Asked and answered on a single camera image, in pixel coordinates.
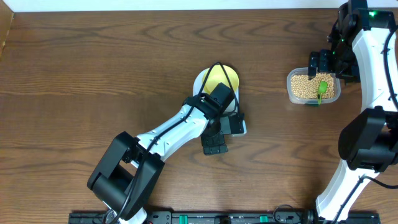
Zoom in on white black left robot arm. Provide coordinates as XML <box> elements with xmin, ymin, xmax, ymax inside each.
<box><xmin>87</xmin><ymin>83</ymin><xmax>246</xmax><ymax>223</ymax></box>

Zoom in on white digital kitchen scale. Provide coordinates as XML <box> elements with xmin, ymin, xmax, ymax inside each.
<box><xmin>193</xmin><ymin>65</ymin><xmax>247</xmax><ymax>133</ymax></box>

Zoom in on green plastic measuring scoop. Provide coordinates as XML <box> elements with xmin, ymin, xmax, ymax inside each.
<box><xmin>317</xmin><ymin>81</ymin><xmax>328</xmax><ymax>105</ymax></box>

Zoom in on soybeans pile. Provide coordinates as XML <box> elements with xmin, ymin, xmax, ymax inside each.
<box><xmin>291</xmin><ymin>73</ymin><xmax>335</xmax><ymax>99</ymax></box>

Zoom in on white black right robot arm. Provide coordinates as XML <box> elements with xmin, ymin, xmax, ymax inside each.
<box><xmin>306</xmin><ymin>0</ymin><xmax>397</xmax><ymax>223</ymax></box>

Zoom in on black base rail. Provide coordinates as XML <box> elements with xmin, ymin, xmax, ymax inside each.
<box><xmin>68</xmin><ymin>210</ymin><xmax>382</xmax><ymax>224</ymax></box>

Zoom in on clear plastic container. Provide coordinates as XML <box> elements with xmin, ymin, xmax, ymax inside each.
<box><xmin>287</xmin><ymin>67</ymin><xmax>341</xmax><ymax>105</ymax></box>

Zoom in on green tape strip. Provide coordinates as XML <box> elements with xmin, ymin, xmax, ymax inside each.
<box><xmin>304</xmin><ymin>103</ymin><xmax>320</xmax><ymax>108</ymax></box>

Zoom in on yellow bowl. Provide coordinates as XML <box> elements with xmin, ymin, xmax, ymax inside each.
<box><xmin>203</xmin><ymin>65</ymin><xmax>239</xmax><ymax>94</ymax></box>

